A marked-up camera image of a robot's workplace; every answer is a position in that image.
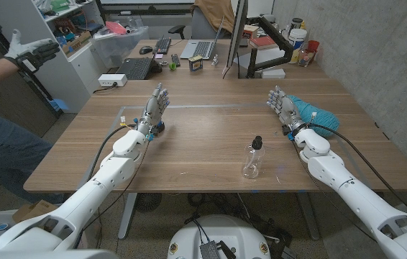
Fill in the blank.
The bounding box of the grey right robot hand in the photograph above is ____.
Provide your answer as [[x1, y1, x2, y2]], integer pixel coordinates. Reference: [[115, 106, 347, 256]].
[[266, 85, 308, 136]]

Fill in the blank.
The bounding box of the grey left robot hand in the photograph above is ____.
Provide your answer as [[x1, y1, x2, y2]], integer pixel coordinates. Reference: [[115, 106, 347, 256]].
[[137, 82, 171, 136]]

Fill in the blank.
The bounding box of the teal yarn skein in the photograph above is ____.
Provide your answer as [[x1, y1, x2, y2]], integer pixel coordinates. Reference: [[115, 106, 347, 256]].
[[288, 95, 340, 138]]

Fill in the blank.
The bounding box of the clear dispenser bottle black pump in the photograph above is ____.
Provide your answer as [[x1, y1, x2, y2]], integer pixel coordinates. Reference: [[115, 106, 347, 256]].
[[242, 135, 266, 180]]

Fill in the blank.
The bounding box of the white shelf unit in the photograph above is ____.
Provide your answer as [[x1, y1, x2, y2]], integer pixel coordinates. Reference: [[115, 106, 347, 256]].
[[0, 0, 106, 114]]

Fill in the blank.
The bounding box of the large black keyboard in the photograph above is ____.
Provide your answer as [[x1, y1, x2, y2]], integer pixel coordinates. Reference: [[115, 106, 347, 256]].
[[116, 57, 154, 81]]

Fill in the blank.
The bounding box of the cardboard box with tools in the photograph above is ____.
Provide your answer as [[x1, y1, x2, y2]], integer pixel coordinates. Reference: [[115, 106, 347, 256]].
[[61, 30, 93, 55]]

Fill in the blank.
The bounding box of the white power box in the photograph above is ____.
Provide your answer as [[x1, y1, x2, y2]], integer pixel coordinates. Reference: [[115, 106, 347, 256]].
[[98, 73, 128, 88]]

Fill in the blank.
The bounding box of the clear glass jar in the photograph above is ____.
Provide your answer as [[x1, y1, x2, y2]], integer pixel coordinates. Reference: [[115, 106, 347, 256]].
[[298, 50, 316, 68]]

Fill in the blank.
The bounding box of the blue paper piece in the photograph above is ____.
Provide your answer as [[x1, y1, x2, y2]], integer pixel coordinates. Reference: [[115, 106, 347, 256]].
[[48, 98, 70, 112]]

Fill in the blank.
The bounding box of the small printed card box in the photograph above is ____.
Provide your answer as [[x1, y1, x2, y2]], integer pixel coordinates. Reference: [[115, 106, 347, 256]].
[[188, 55, 204, 72]]

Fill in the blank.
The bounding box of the small black keyboard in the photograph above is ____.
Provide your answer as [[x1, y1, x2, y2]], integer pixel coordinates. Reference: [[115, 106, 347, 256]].
[[152, 35, 173, 55]]

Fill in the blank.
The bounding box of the red cup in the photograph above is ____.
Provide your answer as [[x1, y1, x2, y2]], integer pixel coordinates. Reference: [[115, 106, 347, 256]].
[[306, 40, 321, 55]]

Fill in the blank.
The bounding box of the clear plastic storage bin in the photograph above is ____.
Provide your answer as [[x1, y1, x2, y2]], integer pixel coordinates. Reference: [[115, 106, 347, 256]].
[[91, 25, 150, 69]]

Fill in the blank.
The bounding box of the red book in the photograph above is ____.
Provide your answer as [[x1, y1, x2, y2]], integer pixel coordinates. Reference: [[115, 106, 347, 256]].
[[248, 35, 279, 50]]

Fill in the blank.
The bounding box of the white plastic tub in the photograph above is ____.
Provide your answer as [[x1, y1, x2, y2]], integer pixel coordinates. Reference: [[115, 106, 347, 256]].
[[288, 28, 308, 50]]

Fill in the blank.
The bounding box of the silver laptop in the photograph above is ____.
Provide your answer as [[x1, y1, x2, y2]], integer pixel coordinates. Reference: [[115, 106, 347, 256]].
[[180, 16, 226, 60]]

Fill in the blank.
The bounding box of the small brown box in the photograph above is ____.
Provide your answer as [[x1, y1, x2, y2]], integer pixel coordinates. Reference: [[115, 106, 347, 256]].
[[242, 24, 260, 40]]

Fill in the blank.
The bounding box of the jar with dark lid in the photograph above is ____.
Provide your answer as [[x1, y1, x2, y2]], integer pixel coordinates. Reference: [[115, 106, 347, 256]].
[[289, 17, 304, 32]]

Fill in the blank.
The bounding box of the black round fan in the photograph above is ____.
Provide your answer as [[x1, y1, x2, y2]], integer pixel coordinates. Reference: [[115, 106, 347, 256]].
[[134, 193, 163, 213]]

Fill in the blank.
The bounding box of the pink package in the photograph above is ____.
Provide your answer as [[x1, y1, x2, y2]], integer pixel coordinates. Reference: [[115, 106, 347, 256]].
[[105, 20, 128, 36]]

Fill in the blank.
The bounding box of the flat computer monitor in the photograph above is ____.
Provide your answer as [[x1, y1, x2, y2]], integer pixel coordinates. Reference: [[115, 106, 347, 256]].
[[224, 0, 250, 69]]

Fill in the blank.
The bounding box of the grey office chair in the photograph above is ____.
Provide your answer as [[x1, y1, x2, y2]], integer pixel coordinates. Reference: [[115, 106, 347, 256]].
[[168, 5, 233, 40]]

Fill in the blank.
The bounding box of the grey table leg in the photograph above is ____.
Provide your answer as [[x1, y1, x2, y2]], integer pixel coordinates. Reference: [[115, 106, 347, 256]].
[[296, 192, 321, 241], [117, 193, 138, 240]]

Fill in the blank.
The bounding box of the person in dark clothes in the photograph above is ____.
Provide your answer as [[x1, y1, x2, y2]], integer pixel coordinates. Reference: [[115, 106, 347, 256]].
[[0, 91, 64, 204]]

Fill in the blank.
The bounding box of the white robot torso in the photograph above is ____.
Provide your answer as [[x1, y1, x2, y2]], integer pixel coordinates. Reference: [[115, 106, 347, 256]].
[[167, 214, 272, 259]]

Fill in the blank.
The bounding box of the grey finned module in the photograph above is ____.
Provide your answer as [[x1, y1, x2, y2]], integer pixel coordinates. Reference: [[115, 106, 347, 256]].
[[198, 240, 222, 259]]

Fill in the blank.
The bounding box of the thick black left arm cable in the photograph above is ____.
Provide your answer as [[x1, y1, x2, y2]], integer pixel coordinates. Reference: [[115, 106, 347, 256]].
[[87, 124, 138, 183]]

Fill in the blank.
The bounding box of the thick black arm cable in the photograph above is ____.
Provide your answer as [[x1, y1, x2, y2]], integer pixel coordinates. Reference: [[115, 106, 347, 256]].
[[87, 124, 138, 183], [309, 122, 407, 219]]

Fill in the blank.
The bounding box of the black monitor cable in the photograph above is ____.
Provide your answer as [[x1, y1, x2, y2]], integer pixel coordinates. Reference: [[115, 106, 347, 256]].
[[221, 52, 242, 79]]

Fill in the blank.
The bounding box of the thin black cable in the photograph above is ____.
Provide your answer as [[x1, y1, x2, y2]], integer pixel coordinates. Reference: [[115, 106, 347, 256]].
[[80, 138, 152, 233], [291, 139, 379, 242]]

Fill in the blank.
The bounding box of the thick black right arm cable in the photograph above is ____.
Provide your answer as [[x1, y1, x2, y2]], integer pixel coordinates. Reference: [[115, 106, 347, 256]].
[[309, 122, 407, 219]]

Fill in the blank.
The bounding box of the black floor cable bundle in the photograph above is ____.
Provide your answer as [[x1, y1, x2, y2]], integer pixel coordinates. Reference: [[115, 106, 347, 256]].
[[185, 193, 294, 253]]

